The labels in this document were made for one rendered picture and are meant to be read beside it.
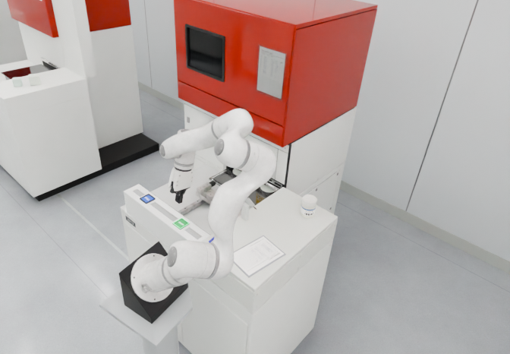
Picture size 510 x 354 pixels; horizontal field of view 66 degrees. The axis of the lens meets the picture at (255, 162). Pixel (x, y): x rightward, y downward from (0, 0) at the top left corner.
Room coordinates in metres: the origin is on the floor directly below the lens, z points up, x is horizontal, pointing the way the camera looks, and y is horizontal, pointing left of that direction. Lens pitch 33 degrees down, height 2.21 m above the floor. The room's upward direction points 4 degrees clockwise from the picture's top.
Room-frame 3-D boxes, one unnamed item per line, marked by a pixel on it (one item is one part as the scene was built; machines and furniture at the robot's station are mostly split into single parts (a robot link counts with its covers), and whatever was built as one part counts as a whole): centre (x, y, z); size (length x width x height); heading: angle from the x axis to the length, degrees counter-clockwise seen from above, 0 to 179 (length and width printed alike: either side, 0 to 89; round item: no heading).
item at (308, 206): (1.52, -0.27, 1.01); 0.07 x 0.07 x 0.10
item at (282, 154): (2.00, 0.15, 1.02); 0.82 x 0.03 x 0.40; 51
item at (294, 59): (2.24, -0.05, 1.52); 0.81 x 0.75 x 0.59; 51
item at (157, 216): (1.47, 0.42, 0.89); 0.55 x 0.09 x 0.14; 51
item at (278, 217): (1.38, -0.10, 0.89); 0.62 x 0.35 x 0.14; 141
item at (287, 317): (1.57, 0.14, 0.41); 0.97 x 0.64 x 0.82; 51
